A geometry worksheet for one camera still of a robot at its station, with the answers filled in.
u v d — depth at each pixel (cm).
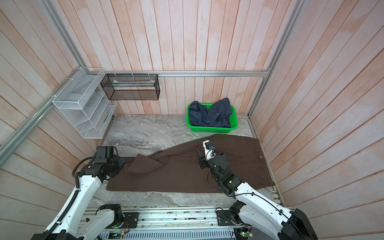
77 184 48
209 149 65
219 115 110
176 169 92
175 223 73
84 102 72
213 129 105
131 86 104
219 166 58
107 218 60
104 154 60
